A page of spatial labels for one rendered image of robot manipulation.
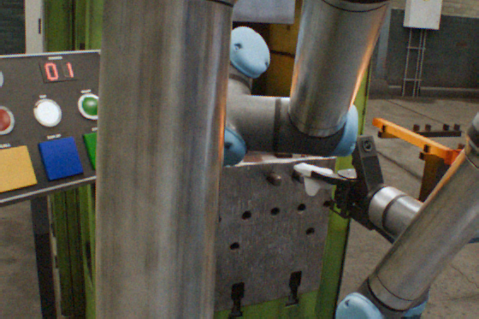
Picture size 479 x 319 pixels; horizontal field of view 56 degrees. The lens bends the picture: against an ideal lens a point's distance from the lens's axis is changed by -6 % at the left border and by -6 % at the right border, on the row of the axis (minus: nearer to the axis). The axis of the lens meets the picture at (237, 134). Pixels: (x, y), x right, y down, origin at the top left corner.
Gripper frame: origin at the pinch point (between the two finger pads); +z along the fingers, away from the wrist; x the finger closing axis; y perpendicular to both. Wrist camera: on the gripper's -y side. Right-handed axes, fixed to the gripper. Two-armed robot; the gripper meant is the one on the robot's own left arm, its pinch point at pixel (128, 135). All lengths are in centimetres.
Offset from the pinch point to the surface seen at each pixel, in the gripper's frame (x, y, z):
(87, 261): -30, -26, 94
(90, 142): 2.9, 2.0, 9.6
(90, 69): -2.5, 17.9, 10.3
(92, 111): 0.0, 8.4, 9.9
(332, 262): -91, -55, 32
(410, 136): -75, -19, -20
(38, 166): 14.9, -0.4, 10.3
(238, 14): -38.8, 24.2, -4.6
